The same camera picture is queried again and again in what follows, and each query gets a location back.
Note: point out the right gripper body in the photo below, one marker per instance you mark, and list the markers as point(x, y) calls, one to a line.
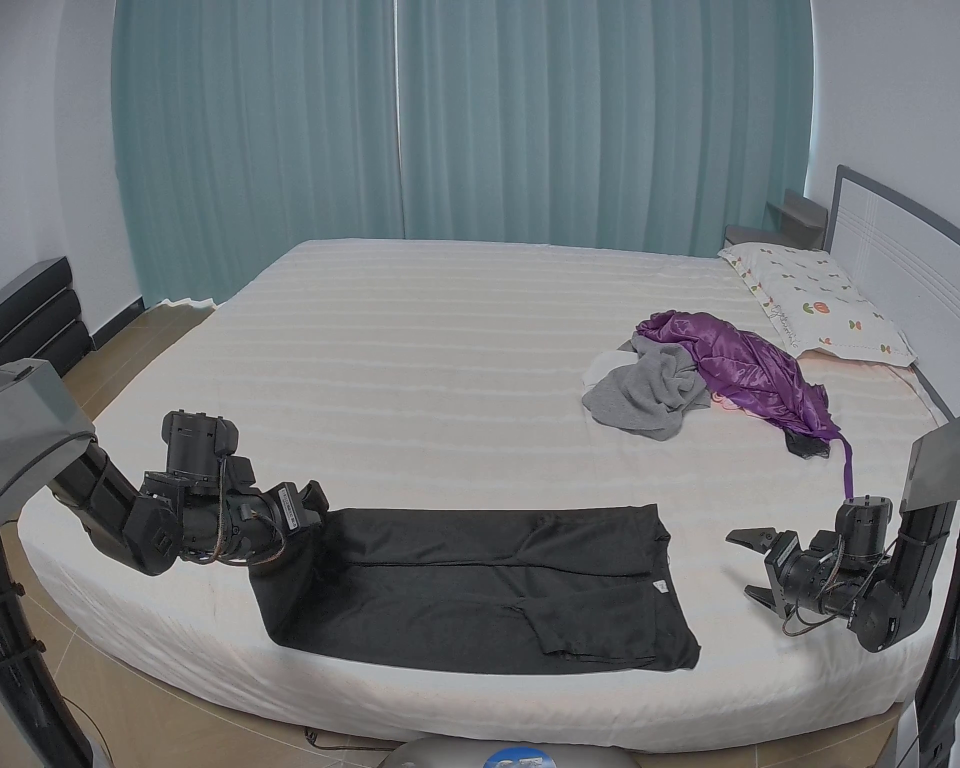
point(802, 581)

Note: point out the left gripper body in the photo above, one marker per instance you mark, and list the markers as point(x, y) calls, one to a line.
point(277, 521)

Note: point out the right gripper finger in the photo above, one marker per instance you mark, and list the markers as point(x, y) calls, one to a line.
point(766, 598)
point(754, 538)

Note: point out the black T-shirt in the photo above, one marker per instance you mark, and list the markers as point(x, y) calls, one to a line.
point(480, 592)

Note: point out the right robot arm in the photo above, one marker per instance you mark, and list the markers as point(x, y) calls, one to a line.
point(922, 540)

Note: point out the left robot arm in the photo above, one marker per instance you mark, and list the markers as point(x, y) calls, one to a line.
point(112, 510)

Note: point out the bed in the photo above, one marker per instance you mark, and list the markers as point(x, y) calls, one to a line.
point(450, 337)

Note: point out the black mesh garment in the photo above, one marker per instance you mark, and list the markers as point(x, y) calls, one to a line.
point(808, 446)

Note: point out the pink garment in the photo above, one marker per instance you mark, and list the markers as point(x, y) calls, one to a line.
point(726, 403)

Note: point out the purple garment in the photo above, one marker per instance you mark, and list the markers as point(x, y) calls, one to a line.
point(750, 367)

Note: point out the grey garment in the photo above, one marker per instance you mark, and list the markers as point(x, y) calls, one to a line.
point(637, 401)

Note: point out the white printed pillow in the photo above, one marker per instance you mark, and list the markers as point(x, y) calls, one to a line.
point(817, 300)

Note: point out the grey bedside table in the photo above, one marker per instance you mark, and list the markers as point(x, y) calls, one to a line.
point(780, 225)

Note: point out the black chest of drawers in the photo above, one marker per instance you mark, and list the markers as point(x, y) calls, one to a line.
point(37, 315)

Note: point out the blue-green curtain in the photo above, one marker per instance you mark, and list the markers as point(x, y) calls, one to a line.
point(600, 120)
point(255, 150)

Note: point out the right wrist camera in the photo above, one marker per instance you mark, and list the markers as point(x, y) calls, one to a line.
point(823, 544)

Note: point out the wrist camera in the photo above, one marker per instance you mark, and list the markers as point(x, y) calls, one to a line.
point(823, 544)
point(240, 471)

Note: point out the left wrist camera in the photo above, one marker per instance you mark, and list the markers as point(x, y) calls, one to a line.
point(240, 471)

